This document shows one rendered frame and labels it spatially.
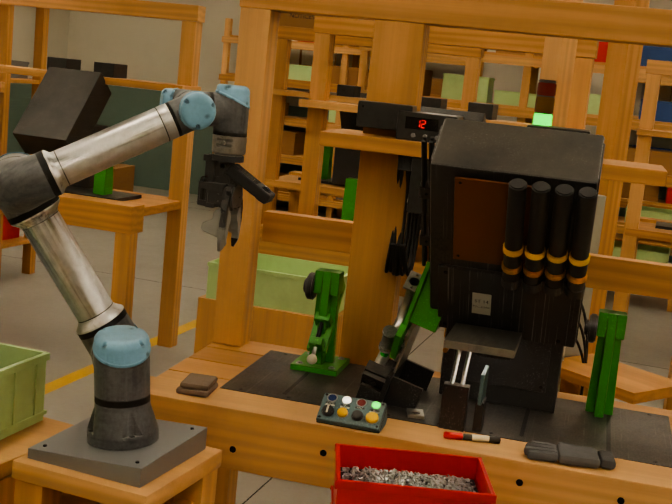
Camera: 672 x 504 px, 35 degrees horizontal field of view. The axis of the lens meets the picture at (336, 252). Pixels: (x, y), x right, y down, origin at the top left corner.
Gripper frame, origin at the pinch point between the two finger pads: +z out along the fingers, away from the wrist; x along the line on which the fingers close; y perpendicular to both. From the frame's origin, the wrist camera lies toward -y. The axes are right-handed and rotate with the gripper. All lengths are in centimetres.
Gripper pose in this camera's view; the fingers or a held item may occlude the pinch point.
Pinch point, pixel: (229, 245)
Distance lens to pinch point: 241.4
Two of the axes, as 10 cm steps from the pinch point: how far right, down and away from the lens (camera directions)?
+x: -2.4, 1.4, -9.6
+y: -9.6, -1.4, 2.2
